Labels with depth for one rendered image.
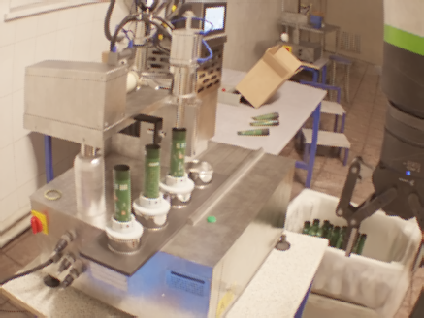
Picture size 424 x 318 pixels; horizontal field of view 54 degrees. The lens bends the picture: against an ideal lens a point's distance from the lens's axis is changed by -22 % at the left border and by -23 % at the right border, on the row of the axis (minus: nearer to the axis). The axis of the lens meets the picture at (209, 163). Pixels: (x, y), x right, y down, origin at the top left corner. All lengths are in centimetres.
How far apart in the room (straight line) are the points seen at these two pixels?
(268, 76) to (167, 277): 188
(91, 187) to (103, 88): 22
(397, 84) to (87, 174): 74
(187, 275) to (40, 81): 51
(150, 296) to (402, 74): 78
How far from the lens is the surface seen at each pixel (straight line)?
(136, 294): 106
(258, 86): 274
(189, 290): 97
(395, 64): 41
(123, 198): 86
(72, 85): 97
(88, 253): 90
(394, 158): 43
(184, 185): 107
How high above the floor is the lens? 154
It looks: 23 degrees down
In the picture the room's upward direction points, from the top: 5 degrees clockwise
